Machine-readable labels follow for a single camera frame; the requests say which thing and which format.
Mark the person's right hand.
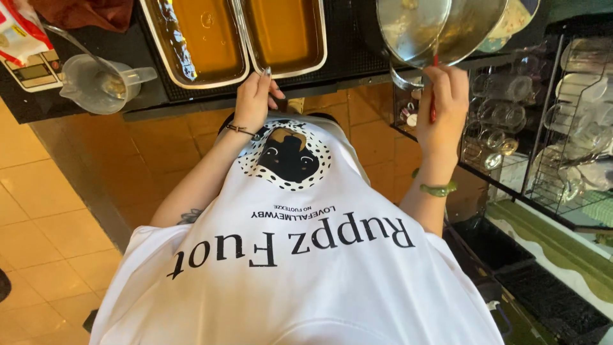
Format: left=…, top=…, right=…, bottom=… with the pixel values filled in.
left=415, top=64, right=470, bottom=160

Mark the person's left hand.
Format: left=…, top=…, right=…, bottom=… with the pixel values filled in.
left=233, top=67, right=286, bottom=135

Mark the thin red utensil handle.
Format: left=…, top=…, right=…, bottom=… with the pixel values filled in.
left=429, top=54, right=439, bottom=124

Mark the steel saucepan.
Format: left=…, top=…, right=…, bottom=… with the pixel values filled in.
left=376, top=0, right=509, bottom=69

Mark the black shelf of drinking glasses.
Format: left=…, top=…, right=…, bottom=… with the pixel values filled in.
left=392, top=34, right=562, bottom=197

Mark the pale patterned plate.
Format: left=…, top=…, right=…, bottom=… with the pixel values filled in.
left=476, top=0, right=542, bottom=53

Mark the black rubber bar mat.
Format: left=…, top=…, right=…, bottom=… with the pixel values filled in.
left=132, top=0, right=399, bottom=104

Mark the green bangle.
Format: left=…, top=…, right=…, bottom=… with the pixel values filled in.
left=411, top=168, right=458, bottom=198

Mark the narrow steel tray brown liquid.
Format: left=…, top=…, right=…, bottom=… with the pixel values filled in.
left=229, top=0, right=329, bottom=80

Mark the green and white scalloped cloth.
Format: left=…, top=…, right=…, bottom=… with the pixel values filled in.
left=485, top=199, right=613, bottom=303

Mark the green checked cloth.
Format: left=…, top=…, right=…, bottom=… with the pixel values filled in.
left=581, top=189, right=613, bottom=229

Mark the black plastic crate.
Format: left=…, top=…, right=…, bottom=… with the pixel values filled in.
left=444, top=216, right=613, bottom=345

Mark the white printed t-shirt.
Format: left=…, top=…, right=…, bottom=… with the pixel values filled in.
left=88, top=112, right=504, bottom=345

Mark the wide steel tray brown liquid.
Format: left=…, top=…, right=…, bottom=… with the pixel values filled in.
left=139, top=0, right=251, bottom=90

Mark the clear plastic measuring jug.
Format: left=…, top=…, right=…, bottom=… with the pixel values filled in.
left=58, top=54, right=159, bottom=116

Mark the dark red cloth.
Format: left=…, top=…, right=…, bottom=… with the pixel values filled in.
left=29, top=0, right=135, bottom=33

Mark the long metal spoon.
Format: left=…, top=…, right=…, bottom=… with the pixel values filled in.
left=41, top=21, right=128, bottom=99

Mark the white digital kitchen scale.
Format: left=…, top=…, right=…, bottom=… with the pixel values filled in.
left=0, top=48, right=66, bottom=93

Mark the red and white packet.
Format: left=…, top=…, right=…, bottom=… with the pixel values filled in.
left=0, top=0, right=55, bottom=68

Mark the wire dish rack with glassware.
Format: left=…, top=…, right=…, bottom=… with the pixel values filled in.
left=522, top=29, right=613, bottom=232

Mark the thin brown wrist bracelet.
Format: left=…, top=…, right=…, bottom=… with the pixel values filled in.
left=226, top=124, right=262, bottom=142

